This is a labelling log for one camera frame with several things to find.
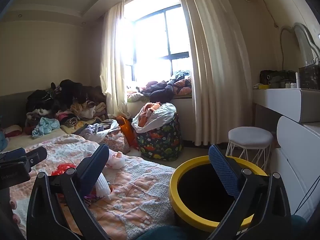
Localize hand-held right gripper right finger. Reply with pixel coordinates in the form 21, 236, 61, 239
207, 144, 292, 240

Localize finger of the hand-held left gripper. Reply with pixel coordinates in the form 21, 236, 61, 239
24, 146, 48, 167
0, 148, 26, 162

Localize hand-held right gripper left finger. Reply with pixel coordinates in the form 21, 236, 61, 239
26, 144, 110, 240

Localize purple foil wrapper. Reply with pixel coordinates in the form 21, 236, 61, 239
82, 191, 100, 207

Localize yellow rimmed black trash bin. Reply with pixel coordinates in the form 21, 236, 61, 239
169, 155, 270, 233

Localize person's left hand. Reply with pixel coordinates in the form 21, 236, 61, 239
9, 198, 20, 224

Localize white foam net sleeve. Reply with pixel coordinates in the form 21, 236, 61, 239
96, 172, 112, 197

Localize red and white cloth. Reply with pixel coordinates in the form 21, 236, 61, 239
3, 125, 23, 138

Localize white plastic wrapper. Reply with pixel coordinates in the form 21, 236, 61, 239
104, 151, 125, 169

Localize red crinkled wrapper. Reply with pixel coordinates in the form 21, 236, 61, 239
51, 164, 75, 177

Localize light blue cloth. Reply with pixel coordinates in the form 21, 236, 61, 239
32, 117, 60, 138

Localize pink floral bag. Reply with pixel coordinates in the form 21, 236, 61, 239
100, 127, 130, 154
82, 119, 119, 142

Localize peach and white fluffy blanket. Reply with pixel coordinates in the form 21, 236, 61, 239
0, 134, 177, 240

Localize orange plastic bag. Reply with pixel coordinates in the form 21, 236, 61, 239
116, 116, 139, 150

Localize dinosaur print laundry basket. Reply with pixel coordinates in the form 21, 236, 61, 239
135, 112, 184, 162

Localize pile of dark clothes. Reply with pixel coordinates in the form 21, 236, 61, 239
25, 79, 109, 138

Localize white drawer cabinet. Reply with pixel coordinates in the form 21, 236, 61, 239
271, 116, 320, 218

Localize orange clothes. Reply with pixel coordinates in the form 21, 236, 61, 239
139, 102, 162, 127

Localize white plastic bag liner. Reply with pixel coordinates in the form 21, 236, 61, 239
132, 102, 177, 134

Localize white vanity desk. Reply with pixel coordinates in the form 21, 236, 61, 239
252, 87, 320, 123

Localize wide cream curtain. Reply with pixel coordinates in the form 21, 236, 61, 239
175, 0, 253, 147

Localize heap of clothes on windowsill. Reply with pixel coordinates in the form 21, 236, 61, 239
127, 70, 193, 103

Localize dark patterned bag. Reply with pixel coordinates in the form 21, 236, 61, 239
259, 69, 297, 88

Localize narrow cream curtain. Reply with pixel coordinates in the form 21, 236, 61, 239
100, 1, 135, 118

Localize dark clear drawer organizer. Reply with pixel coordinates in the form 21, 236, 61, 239
299, 66, 320, 90

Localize black framed window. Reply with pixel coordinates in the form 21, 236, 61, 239
124, 2, 192, 80

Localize wavy framed mirror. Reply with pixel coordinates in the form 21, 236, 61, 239
280, 22, 320, 63

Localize white wire frame stool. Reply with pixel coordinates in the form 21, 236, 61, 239
225, 127, 274, 170

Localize black cable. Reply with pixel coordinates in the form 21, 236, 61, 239
294, 170, 320, 215

